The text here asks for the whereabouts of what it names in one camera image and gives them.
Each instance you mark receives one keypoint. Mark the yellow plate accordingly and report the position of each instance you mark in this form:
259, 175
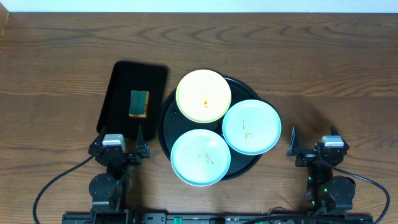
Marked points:
203, 96

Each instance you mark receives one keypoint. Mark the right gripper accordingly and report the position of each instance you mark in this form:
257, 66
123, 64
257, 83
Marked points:
307, 155

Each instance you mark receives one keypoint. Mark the green and yellow sponge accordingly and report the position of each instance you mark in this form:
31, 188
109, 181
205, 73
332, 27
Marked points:
138, 104

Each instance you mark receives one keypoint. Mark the black rectangular tray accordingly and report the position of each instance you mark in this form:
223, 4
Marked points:
125, 77

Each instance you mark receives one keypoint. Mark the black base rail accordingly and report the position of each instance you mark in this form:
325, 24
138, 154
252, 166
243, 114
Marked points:
162, 218

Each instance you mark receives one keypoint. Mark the light blue plate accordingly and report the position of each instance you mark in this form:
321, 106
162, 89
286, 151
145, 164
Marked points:
200, 157
251, 127

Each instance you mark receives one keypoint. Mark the light blue plate front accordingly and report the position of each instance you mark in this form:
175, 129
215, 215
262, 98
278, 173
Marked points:
200, 157

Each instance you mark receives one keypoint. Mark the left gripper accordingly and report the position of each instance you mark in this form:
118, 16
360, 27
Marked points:
121, 156

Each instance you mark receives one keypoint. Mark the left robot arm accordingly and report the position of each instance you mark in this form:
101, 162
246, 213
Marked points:
109, 190

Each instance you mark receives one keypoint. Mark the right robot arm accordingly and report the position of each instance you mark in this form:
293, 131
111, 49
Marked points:
328, 194

